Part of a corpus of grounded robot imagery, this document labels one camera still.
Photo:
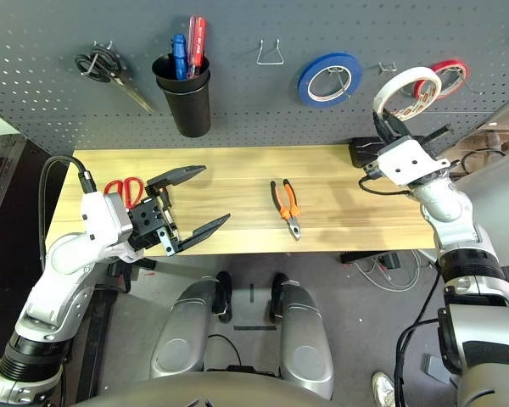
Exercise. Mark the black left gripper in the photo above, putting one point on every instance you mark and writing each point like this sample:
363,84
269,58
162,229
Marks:
146,220

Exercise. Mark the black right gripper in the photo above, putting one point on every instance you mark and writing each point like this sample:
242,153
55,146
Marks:
371,169

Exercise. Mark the white tape roll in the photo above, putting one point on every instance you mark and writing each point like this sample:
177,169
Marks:
407,76

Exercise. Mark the orange black pliers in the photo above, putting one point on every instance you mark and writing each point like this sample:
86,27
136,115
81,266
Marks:
292,207

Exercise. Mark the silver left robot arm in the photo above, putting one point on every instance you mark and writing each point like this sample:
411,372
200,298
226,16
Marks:
63,263

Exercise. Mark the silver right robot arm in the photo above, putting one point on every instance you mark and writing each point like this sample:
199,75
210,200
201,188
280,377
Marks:
471,271

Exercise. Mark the grey perforated pegboard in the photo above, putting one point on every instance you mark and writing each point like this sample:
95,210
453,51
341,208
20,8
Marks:
246,106

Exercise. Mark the black tool case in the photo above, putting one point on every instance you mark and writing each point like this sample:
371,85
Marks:
360,150

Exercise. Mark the red tape roll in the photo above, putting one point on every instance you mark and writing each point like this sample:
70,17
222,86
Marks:
447,65

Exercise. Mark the black plastic cup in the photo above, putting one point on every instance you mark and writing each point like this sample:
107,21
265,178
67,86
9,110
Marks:
163,70
188,110

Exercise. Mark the black robot left foot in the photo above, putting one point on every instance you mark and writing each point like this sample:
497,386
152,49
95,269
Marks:
224,292

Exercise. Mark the black robot foot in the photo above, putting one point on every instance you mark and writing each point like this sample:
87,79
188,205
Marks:
224,292
277,292

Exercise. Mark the black floor tape strip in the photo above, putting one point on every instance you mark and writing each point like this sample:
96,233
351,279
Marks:
254,327
251,292

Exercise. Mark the blue tape roll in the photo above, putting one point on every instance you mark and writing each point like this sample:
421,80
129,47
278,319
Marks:
307,80

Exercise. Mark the black robot right foot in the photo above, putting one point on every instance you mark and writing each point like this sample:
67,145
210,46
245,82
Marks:
277,292

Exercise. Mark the silver robot left leg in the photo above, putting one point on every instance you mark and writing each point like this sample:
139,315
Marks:
182,330

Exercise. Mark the silver robot leg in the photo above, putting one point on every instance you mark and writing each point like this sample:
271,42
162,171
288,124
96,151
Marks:
182,330
305,339

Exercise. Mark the black power strip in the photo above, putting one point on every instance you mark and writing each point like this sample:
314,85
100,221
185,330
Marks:
365,258

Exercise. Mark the silver robot right leg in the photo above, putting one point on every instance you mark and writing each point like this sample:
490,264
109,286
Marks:
305,339

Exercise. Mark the dark cabinet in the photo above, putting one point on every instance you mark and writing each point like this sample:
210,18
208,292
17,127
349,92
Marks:
8,182

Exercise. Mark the grey robot torso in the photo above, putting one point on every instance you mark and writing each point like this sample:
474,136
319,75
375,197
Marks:
237,390

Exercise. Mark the grey floor pedal box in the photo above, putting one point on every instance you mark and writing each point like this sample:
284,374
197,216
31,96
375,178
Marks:
434,369

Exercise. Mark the white sneaker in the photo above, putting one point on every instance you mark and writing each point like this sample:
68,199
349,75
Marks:
382,390

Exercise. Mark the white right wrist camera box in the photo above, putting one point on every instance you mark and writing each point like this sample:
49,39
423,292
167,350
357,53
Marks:
407,163

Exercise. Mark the black table frame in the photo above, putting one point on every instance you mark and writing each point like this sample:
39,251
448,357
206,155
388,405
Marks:
123,271

